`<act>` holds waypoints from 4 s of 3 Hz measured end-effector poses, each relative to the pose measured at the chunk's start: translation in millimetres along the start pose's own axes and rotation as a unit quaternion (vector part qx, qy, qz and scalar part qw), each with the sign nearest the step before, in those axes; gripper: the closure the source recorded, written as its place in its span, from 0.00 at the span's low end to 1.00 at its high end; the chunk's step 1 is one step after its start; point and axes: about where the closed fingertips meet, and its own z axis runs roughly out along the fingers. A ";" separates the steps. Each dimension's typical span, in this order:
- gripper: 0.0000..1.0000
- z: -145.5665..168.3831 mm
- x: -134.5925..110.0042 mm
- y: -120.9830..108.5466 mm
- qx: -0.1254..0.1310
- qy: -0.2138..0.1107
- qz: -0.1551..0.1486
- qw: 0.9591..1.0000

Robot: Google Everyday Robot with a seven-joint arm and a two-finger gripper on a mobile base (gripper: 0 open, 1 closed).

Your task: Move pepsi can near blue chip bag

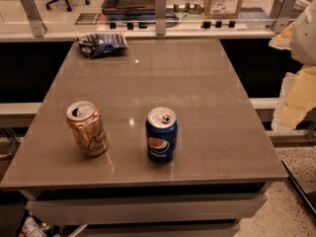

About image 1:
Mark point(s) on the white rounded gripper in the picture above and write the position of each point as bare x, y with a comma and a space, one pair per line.
304, 37

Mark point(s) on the blue chip bag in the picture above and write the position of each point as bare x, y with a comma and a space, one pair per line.
95, 45

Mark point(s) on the middle metal glass bracket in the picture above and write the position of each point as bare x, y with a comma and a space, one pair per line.
160, 17

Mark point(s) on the dented orange soda can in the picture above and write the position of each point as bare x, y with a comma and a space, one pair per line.
85, 121

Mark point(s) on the blue pepsi can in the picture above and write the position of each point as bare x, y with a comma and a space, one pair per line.
161, 134

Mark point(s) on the dark tray with orange lid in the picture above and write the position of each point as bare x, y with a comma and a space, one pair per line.
129, 10

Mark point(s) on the left metal glass bracket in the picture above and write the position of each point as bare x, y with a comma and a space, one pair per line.
37, 25

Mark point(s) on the metal glass bracket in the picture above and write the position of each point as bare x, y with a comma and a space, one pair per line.
160, 17
37, 25
282, 16

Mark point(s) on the brown cardboard box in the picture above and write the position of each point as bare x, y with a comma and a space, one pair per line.
222, 9

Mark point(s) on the grey cabinet drawer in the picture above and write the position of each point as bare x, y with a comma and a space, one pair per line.
146, 209

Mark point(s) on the right metal glass bracket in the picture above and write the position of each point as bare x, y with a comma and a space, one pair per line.
282, 16

